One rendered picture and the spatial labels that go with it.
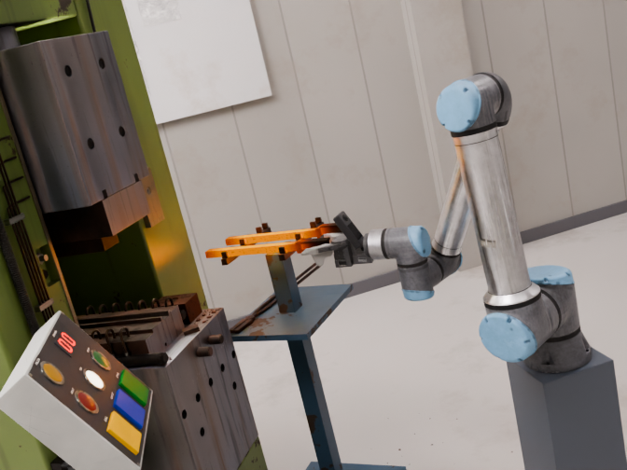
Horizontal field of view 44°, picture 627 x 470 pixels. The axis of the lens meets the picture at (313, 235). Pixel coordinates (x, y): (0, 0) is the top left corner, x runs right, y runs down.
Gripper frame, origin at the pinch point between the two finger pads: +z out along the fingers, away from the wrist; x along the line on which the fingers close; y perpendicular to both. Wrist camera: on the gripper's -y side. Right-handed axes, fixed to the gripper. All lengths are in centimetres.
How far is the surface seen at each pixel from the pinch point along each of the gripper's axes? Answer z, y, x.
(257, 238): 24.4, 0.0, 10.3
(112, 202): 26, -31, -50
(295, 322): 12.4, 26.5, 1.1
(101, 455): -6, 2, -108
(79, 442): -3, -1, -109
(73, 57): 26, -68, -48
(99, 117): 27, -52, -45
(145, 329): 28, 4, -49
